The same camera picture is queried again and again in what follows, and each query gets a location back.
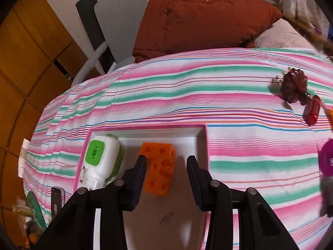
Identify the rust red cushion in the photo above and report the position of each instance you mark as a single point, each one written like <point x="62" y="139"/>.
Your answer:
<point x="197" y="23"/>

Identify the grey yellow blue headboard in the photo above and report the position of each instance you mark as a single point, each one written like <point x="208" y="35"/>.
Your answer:
<point x="122" y="18"/>

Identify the wooden bedside shelf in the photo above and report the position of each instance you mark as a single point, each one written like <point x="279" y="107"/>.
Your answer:
<point x="309" y="31"/>

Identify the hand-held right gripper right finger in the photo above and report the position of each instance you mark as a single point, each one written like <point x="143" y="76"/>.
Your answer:
<point x="197" y="187"/>

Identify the red cylindrical tube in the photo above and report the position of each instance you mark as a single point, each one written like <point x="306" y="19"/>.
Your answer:
<point x="313" y="110"/>

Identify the black smartphone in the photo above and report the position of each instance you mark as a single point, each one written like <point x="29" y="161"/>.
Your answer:
<point x="56" y="200"/>

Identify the pink green striped blanket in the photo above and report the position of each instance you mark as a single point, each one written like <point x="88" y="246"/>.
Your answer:
<point x="182" y="104"/>

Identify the pale pink pillow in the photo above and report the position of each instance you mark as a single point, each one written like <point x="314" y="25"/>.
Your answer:
<point x="283" y="36"/>

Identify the white tray with pink rim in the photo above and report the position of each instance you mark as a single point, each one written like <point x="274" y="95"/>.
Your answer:
<point x="161" y="213"/>

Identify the magenta perforated strainer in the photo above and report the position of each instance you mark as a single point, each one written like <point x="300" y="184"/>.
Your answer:
<point x="326" y="156"/>

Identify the white box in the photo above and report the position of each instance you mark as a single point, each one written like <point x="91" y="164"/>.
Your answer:
<point x="290" y="2"/>

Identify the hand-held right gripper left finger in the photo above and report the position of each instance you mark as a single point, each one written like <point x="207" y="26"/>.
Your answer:
<point x="138" y="183"/>

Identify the white and green plastic device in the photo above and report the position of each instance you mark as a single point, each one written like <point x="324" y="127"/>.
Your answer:
<point x="104" y="156"/>

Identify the wooden wardrobe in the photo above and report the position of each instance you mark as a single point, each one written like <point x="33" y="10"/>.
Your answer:
<point x="26" y="57"/>

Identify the orange block with holes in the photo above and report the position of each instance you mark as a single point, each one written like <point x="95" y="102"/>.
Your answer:
<point x="161" y="166"/>

